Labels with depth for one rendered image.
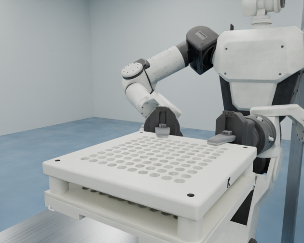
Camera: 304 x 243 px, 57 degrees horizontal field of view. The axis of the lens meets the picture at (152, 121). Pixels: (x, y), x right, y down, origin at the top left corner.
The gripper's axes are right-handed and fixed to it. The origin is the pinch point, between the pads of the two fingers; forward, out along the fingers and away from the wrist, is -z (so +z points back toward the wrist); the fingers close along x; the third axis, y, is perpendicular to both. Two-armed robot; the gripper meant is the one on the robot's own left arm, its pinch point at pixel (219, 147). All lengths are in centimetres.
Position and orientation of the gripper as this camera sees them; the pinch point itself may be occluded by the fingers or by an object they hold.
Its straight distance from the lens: 52.9
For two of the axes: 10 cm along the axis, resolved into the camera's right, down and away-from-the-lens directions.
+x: -0.1, 9.9, 1.6
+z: 6.6, -1.1, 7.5
